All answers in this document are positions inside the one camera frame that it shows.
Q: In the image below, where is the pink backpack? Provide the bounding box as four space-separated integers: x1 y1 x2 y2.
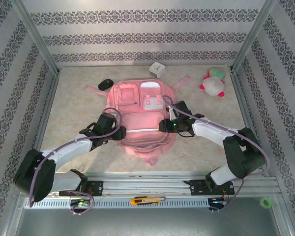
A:
85 76 191 166

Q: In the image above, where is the black computer mouse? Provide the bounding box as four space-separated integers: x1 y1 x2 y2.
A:
98 78 114 91

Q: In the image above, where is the white pink plush toy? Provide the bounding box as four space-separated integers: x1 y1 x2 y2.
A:
199 75 226 99

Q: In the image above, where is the white cube clock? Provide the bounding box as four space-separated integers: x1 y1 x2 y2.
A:
148 62 166 78

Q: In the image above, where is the green pink plush toy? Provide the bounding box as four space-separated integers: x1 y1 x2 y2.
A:
206 67 227 81

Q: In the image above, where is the orange utility knife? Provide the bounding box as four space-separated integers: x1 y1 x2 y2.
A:
130 196 166 206

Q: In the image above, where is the green tape roll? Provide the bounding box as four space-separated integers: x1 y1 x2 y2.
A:
260 197 273 208

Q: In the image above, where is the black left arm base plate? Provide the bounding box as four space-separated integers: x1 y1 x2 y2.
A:
59 180 104 197

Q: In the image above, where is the aluminium side rail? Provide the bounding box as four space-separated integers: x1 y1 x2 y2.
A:
23 70 61 179
229 70 271 177

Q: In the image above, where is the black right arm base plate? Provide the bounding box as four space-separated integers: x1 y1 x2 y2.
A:
184 179 236 197

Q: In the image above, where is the aluminium mounting rail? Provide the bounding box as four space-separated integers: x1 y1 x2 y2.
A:
14 171 281 199

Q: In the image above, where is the slotted grey cable duct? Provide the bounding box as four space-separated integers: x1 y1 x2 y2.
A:
23 198 227 209

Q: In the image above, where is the aluminium frame post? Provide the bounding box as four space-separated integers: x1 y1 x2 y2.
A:
229 0 278 73
11 0 61 74

